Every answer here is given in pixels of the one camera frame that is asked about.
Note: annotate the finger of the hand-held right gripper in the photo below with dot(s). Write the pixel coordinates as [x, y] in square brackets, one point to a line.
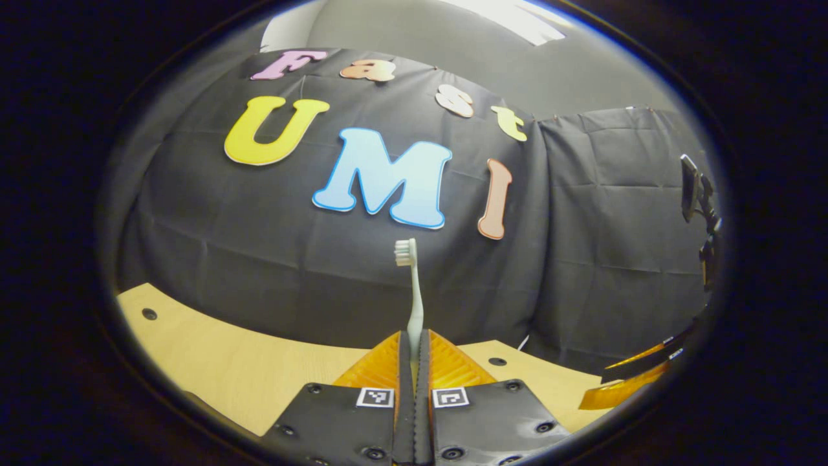
[647, 359]
[621, 391]

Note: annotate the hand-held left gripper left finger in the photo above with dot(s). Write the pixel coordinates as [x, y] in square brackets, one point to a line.
[405, 414]

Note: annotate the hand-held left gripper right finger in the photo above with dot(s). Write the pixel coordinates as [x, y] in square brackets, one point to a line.
[423, 414]

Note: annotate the pale green toothbrush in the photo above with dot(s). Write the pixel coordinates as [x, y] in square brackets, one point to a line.
[416, 310]

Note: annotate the black backdrop cloth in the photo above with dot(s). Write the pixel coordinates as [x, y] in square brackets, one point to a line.
[323, 272]

